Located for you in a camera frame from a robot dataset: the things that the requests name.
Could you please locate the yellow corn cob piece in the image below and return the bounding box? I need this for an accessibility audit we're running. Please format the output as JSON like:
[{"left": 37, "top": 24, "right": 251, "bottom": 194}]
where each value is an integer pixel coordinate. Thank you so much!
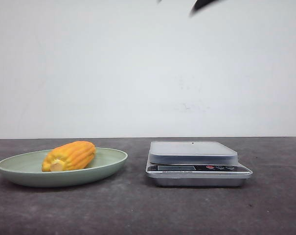
[{"left": 42, "top": 141, "right": 97, "bottom": 172}]

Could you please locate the silver digital kitchen scale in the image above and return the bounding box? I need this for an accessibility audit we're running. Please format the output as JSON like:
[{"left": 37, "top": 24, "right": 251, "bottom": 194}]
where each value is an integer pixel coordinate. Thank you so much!
[{"left": 146, "top": 141, "right": 253, "bottom": 187}]

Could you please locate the green oval plate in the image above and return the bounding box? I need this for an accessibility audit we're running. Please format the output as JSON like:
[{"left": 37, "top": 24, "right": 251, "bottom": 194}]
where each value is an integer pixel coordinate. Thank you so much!
[{"left": 0, "top": 147, "right": 128, "bottom": 188}]

